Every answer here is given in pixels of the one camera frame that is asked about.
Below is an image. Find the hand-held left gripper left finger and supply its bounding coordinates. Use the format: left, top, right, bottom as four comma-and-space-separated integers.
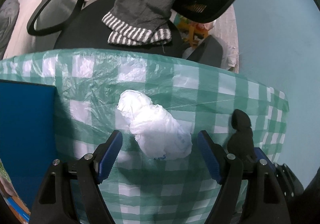
30, 130, 123, 224

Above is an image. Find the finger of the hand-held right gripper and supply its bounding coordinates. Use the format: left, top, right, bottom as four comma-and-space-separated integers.
254, 148, 304, 198

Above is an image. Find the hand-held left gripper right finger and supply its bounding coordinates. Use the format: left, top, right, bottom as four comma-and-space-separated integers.
197, 130, 292, 224

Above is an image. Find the black sock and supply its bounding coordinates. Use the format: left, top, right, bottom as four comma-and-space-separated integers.
226, 109, 257, 162

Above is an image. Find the white plastic bag bundle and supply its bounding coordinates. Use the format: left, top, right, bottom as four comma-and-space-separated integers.
117, 89, 193, 160

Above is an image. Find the cardboard box with blue tape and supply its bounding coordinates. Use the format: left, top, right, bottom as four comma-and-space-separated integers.
0, 80, 58, 224

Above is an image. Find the green checkered plastic tablecloth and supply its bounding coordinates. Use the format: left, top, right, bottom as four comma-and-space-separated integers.
0, 48, 290, 224

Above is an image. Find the yellow plastic toy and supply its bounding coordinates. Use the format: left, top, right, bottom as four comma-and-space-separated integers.
175, 13, 215, 47

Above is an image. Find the black office chair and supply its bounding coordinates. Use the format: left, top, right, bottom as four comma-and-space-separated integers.
26, 0, 255, 67

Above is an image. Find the white bed comforter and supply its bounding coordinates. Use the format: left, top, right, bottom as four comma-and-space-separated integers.
2, 0, 83, 60

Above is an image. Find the grey quilted blanket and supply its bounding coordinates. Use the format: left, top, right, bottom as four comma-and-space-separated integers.
0, 0, 19, 52

